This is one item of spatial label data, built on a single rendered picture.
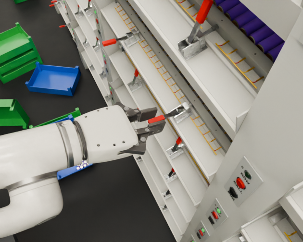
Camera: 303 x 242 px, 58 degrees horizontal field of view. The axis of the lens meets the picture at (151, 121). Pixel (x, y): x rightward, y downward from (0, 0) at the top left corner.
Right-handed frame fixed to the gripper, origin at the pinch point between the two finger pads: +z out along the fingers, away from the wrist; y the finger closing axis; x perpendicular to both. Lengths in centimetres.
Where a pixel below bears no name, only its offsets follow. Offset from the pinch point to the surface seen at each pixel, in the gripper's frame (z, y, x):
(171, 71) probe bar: 9.5, -9.7, 3.2
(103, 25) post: 7.2, -44.6, -7.5
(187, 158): 14.0, 3.4, -18.1
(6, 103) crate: -27, -90, -84
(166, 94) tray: 7.6, -6.5, -0.7
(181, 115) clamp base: 6.7, 1.2, 0.6
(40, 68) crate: -1, -126, -95
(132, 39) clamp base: 7.4, -25.6, 0.7
